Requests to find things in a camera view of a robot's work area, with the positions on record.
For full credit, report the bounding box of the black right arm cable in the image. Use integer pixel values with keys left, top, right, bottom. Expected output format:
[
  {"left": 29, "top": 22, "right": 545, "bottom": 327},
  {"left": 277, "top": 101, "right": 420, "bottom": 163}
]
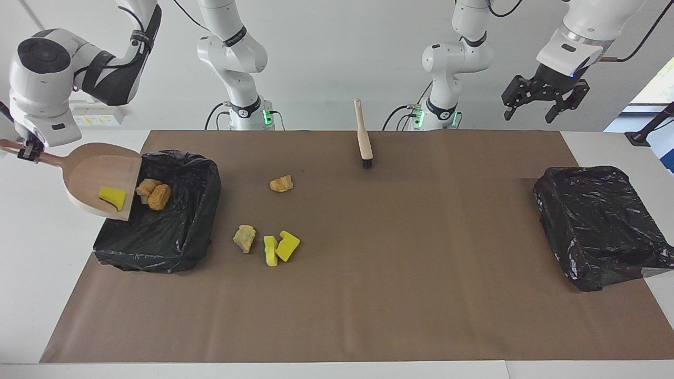
[{"left": 74, "top": 0, "right": 203, "bottom": 85}]

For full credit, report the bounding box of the blue panel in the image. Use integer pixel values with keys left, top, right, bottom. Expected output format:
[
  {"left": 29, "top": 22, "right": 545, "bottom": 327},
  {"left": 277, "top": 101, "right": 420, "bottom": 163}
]
[{"left": 650, "top": 118, "right": 674, "bottom": 174}]

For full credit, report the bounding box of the white wall socket box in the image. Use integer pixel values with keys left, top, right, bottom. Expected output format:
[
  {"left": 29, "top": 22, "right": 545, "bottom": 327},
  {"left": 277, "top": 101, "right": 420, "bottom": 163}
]
[{"left": 70, "top": 100, "right": 126, "bottom": 127}]

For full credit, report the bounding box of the white wall cable duct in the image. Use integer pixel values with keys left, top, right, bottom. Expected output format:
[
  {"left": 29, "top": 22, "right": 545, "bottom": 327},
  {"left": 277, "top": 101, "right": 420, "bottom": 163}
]
[{"left": 20, "top": 0, "right": 48, "bottom": 32}]

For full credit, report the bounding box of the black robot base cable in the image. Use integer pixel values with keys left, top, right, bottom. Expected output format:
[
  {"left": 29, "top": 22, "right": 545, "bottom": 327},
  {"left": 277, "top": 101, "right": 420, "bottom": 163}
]
[
  {"left": 204, "top": 102, "right": 235, "bottom": 131},
  {"left": 383, "top": 103, "right": 423, "bottom": 131}
]

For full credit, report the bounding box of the yellow green sponge wedge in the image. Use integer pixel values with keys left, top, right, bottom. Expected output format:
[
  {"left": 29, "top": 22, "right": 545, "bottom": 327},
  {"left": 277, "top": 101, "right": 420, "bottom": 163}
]
[{"left": 98, "top": 186, "right": 127, "bottom": 212}]

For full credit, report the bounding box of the pink plastic dustpan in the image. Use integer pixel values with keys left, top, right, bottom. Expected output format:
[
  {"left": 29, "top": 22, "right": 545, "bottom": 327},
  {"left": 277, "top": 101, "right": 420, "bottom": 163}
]
[{"left": 0, "top": 139, "right": 143, "bottom": 222}]

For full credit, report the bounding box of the yellow sponge chunk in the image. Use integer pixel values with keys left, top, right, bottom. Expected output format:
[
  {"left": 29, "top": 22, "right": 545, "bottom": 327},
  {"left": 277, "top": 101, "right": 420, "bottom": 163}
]
[{"left": 276, "top": 231, "right": 301, "bottom": 262}]

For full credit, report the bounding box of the small yellow green sponge piece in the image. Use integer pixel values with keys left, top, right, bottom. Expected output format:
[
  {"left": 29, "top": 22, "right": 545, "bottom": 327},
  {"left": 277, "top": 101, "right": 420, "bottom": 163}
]
[{"left": 263, "top": 235, "right": 279, "bottom": 267}]

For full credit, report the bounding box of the bin lined with black bag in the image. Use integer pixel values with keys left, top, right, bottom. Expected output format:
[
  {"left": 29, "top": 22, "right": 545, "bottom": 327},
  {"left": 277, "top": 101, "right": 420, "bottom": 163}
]
[
  {"left": 533, "top": 166, "right": 674, "bottom": 292},
  {"left": 93, "top": 150, "right": 222, "bottom": 273}
]

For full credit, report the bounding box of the brown paper table mat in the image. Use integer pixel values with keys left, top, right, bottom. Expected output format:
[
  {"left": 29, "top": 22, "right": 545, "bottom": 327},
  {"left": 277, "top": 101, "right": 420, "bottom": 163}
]
[{"left": 39, "top": 130, "right": 674, "bottom": 364}]

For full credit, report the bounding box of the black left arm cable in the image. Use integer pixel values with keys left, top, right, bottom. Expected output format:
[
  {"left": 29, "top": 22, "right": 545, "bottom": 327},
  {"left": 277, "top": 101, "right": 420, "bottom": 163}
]
[{"left": 487, "top": 0, "right": 669, "bottom": 64}]

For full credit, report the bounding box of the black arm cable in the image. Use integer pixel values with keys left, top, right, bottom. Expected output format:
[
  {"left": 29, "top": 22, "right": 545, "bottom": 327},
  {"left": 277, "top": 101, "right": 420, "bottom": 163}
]
[
  {"left": 487, "top": 0, "right": 669, "bottom": 64},
  {"left": 74, "top": 0, "right": 203, "bottom": 85}
]

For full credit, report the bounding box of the brown bread roll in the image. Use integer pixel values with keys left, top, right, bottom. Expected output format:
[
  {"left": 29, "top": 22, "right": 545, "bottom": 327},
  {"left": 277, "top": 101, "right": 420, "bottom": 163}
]
[{"left": 147, "top": 184, "right": 172, "bottom": 212}]

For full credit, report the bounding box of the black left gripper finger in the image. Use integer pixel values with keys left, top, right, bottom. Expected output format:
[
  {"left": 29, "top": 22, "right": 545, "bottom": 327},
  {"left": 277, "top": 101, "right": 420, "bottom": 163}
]
[
  {"left": 501, "top": 75, "right": 533, "bottom": 122},
  {"left": 545, "top": 78, "right": 590, "bottom": 125}
]

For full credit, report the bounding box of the bright window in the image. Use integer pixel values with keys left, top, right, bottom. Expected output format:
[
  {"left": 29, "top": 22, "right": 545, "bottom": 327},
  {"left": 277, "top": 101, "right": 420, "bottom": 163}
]
[{"left": 629, "top": 55, "right": 674, "bottom": 106}]

